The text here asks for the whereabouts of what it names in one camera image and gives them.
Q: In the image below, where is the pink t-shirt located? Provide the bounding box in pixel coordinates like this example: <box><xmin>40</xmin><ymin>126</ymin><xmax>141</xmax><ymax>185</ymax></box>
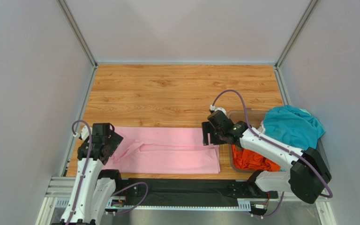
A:
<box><xmin>103</xmin><ymin>127</ymin><xmax>220</xmax><ymax>174</ymax></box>

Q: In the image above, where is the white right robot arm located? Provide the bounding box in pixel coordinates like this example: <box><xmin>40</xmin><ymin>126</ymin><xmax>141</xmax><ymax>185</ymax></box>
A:
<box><xmin>202</xmin><ymin>110</ymin><xmax>332</xmax><ymax>204</ymax></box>

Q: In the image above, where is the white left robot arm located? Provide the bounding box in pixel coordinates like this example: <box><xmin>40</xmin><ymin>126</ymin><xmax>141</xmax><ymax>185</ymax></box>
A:
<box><xmin>58</xmin><ymin>123</ymin><xmax>123</xmax><ymax>225</ymax></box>

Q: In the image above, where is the clear plastic bin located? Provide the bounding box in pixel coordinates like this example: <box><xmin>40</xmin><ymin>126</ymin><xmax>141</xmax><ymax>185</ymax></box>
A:
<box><xmin>225</xmin><ymin>108</ymin><xmax>330</xmax><ymax>175</ymax></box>

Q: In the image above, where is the orange t-shirt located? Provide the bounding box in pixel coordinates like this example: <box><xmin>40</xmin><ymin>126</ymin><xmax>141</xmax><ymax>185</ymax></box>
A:
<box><xmin>231</xmin><ymin>145</ymin><xmax>281</xmax><ymax>172</ymax></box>

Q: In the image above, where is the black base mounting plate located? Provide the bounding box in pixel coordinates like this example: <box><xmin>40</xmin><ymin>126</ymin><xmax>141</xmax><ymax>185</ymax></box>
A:
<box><xmin>117</xmin><ymin>179</ymin><xmax>279</xmax><ymax>207</ymax></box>

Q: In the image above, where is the teal t-shirt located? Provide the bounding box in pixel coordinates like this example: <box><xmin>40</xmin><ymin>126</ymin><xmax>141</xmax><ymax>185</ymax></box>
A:
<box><xmin>259</xmin><ymin>105</ymin><xmax>325</xmax><ymax>150</ymax></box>

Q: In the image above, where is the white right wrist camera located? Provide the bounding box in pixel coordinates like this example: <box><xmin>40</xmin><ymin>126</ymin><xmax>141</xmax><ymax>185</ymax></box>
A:
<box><xmin>209</xmin><ymin>105</ymin><xmax>227</xmax><ymax>115</ymax></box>

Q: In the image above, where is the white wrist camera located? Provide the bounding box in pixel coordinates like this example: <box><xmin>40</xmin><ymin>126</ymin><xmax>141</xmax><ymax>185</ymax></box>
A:
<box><xmin>75</xmin><ymin>126</ymin><xmax>92</xmax><ymax>141</ymax></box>
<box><xmin>209</xmin><ymin>105</ymin><xmax>227</xmax><ymax>115</ymax></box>

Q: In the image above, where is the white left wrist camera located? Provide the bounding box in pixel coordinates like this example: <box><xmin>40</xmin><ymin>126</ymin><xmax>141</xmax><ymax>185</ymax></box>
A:
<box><xmin>75</xmin><ymin>126</ymin><xmax>92</xmax><ymax>141</ymax></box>

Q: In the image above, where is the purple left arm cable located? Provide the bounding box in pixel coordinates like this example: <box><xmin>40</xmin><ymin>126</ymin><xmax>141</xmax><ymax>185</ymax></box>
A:
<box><xmin>64</xmin><ymin>120</ymin><xmax>149</xmax><ymax>225</ymax></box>

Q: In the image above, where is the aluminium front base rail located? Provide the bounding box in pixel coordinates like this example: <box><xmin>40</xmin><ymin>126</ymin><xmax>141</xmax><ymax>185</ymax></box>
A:
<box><xmin>41</xmin><ymin>176</ymin><xmax>329</xmax><ymax>211</ymax></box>

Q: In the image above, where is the aluminium frame rail right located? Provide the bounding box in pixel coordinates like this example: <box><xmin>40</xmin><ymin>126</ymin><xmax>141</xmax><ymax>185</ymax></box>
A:
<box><xmin>273</xmin><ymin>0</ymin><xmax>336</xmax><ymax>225</ymax></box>

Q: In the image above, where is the aluminium frame rail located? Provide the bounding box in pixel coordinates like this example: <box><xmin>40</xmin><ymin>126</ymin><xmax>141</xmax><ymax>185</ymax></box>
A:
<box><xmin>273</xmin><ymin>0</ymin><xmax>336</xmax><ymax>225</ymax></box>
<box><xmin>56</xmin><ymin>0</ymin><xmax>98</xmax><ymax>177</ymax></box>

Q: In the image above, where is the aluminium frame rail left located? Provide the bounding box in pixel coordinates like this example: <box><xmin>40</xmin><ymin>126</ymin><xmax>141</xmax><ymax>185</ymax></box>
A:
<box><xmin>56</xmin><ymin>0</ymin><xmax>98</xmax><ymax>177</ymax></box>

